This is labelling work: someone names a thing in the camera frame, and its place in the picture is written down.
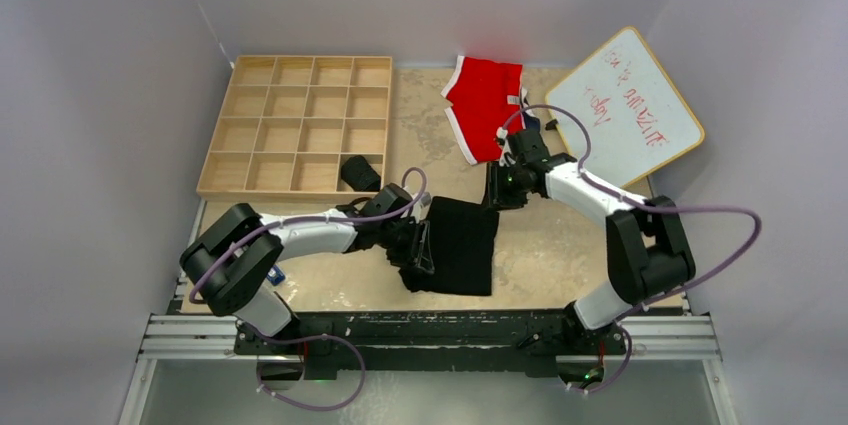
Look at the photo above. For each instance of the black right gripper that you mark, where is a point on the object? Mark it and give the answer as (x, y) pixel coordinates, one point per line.
(496, 194)

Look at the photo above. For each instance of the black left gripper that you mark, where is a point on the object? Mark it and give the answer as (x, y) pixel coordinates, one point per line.
(404, 258)

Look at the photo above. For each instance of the plain black underwear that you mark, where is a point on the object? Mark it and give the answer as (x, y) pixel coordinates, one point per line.
(461, 245)

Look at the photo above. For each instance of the black striped underwear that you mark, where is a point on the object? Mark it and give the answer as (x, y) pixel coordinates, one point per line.
(359, 174)

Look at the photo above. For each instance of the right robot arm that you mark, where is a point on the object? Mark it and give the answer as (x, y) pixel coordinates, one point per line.
(647, 251)

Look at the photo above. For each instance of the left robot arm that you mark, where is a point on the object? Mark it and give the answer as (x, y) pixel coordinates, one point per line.
(229, 263)

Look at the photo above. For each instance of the red white blue underwear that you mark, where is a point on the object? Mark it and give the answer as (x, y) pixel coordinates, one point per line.
(482, 95)

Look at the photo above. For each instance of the wooden compartment tray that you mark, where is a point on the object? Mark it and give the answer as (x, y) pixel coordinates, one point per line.
(287, 121)

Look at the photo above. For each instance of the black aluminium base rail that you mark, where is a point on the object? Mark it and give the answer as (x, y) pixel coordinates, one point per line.
(528, 341)

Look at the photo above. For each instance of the white board with wooden frame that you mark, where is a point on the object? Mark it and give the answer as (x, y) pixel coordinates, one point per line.
(620, 108)

